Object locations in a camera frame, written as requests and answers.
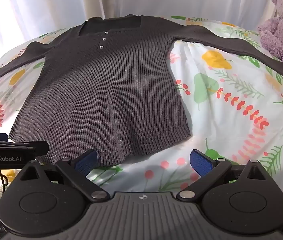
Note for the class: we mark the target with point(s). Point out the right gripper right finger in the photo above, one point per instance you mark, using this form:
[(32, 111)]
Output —
[(211, 172)]

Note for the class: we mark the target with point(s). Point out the floral white bed sheet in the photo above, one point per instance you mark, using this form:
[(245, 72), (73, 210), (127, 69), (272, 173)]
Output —
[(236, 113)]

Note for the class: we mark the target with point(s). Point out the dark grey knit sweater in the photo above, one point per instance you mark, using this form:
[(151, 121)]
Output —
[(105, 86)]

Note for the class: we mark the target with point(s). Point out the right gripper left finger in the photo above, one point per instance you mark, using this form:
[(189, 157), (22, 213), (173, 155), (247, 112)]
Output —
[(75, 172)]

